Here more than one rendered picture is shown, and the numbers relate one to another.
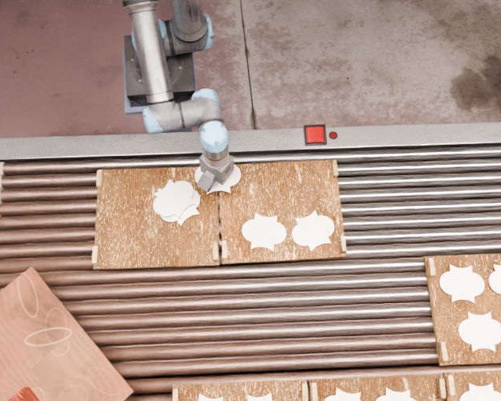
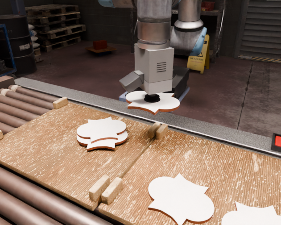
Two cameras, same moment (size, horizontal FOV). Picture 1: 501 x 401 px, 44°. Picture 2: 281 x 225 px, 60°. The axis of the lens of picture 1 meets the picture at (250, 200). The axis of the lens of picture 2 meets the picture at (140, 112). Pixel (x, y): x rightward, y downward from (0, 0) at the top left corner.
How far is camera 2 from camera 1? 1.58 m
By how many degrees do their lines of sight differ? 46
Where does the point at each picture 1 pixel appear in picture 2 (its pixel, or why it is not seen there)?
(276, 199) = (214, 173)
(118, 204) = (55, 120)
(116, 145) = (94, 99)
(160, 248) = (49, 160)
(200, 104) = not seen: outside the picture
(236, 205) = (160, 160)
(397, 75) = not seen: outside the picture
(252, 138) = (210, 127)
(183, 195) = (111, 128)
